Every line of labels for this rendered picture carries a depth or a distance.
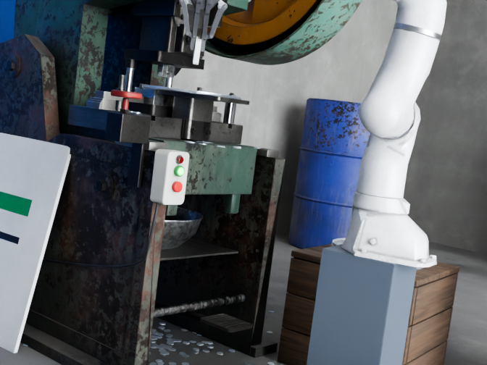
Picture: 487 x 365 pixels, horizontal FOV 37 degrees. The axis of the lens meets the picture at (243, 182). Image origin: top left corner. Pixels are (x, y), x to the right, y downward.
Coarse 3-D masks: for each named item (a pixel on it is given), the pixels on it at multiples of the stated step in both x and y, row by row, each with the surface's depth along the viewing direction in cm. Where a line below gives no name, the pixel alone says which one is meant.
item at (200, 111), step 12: (180, 96) 208; (192, 96) 202; (204, 96) 199; (216, 96) 197; (180, 108) 208; (192, 108) 206; (204, 108) 210; (192, 120) 207; (204, 120) 211; (192, 132) 207; (204, 132) 212
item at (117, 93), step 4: (112, 92) 180; (116, 92) 179; (120, 92) 178; (124, 92) 177; (128, 92) 177; (132, 92) 178; (120, 96) 178; (124, 96) 177; (128, 96) 177; (132, 96) 178; (136, 96) 179; (140, 96) 180; (124, 100) 180; (128, 100) 181; (124, 104) 181; (124, 108) 181
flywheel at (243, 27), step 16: (256, 0) 244; (272, 0) 240; (288, 0) 235; (304, 0) 227; (320, 0) 225; (224, 16) 253; (240, 16) 249; (256, 16) 244; (272, 16) 240; (288, 16) 231; (304, 16) 228; (208, 32) 254; (224, 32) 249; (240, 32) 244; (256, 32) 240; (272, 32) 235; (288, 32) 233; (256, 48) 249
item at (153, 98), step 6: (138, 90) 216; (144, 90) 215; (150, 90) 213; (156, 90) 212; (144, 96) 215; (150, 96) 213; (156, 96) 213; (162, 96) 214; (168, 96) 216; (144, 102) 215; (150, 102) 213; (156, 102) 213; (162, 102) 215; (168, 102) 217
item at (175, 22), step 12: (180, 12) 208; (192, 12) 213; (144, 24) 215; (156, 24) 212; (168, 24) 208; (180, 24) 209; (192, 24) 214; (144, 36) 215; (156, 36) 212; (168, 36) 208; (180, 36) 209; (144, 48) 215; (156, 48) 212; (168, 48) 209; (180, 48) 209
